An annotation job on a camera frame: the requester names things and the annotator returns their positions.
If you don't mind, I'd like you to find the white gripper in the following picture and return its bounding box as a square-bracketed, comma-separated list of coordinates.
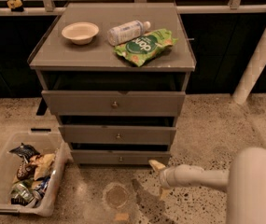
[148, 160, 204, 201]

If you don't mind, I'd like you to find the white diagonal pillar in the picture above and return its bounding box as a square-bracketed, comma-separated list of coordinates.
[232, 28, 266, 105]

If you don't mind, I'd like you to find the clear plastic bin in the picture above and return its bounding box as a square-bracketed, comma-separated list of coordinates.
[0, 132, 67, 217]

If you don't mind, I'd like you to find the blue soda can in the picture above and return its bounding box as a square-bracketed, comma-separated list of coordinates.
[33, 176, 50, 201]

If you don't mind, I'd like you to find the grey top drawer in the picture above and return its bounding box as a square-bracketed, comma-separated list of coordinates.
[42, 91, 185, 117]

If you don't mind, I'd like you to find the clear plastic water bottle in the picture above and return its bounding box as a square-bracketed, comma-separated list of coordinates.
[107, 21, 151, 46]

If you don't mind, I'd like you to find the green soda can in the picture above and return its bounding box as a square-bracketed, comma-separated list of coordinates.
[10, 182, 35, 205]

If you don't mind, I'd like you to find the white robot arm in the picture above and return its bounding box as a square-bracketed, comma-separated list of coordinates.
[148, 147, 266, 224]

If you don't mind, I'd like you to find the grey drawer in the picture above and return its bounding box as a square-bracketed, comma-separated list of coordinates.
[42, 91, 185, 117]
[59, 125, 175, 145]
[71, 150, 171, 165]

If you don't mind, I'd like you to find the brown snack bag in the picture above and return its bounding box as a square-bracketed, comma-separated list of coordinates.
[16, 162, 35, 180]

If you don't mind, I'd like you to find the white paper bowl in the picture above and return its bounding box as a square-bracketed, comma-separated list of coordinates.
[62, 22, 99, 45]

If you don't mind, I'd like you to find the yellow black toy figure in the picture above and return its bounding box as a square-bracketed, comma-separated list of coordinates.
[7, 0, 24, 12]

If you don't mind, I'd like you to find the green snack bag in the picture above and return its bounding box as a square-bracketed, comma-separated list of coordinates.
[114, 28, 177, 67]

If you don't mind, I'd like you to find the grey drawer cabinet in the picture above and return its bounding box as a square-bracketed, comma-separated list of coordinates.
[29, 3, 196, 153]

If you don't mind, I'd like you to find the grey middle drawer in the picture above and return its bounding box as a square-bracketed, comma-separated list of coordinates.
[59, 125, 175, 145]

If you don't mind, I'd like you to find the grey bottom drawer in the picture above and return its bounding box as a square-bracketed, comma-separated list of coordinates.
[71, 150, 171, 165]

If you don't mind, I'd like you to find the dark blue snack bag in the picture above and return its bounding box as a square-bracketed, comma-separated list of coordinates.
[10, 144, 39, 160]

